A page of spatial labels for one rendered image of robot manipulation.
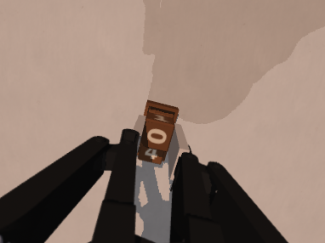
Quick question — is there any brown rectangular tray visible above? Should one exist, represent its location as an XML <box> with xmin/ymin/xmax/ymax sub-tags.
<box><xmin>144</xmin><ymin>100</ymin><xmax>179</xmax><ymax>161</ymax></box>

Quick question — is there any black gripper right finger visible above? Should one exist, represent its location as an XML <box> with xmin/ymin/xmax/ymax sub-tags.
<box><xmin>168</xmin><ymin>123</ymin><xmax>288</xmax><ymax>243</ymax></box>

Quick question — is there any brown cube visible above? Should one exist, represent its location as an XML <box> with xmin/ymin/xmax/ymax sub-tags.
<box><xmin>140</xmin><ymin>112</ymin><xmax>175</xmax><ymax>152</ymax></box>
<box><xmin>138</xmin><ymin>146</ymin><xmax>164</xmax><ymax>164</ymax></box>

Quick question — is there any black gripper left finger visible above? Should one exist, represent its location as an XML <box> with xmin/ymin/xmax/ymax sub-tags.
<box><xmin>0</xmin><ymin>115</ymin><xmax>146</xmax><ymax>243</ymax></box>

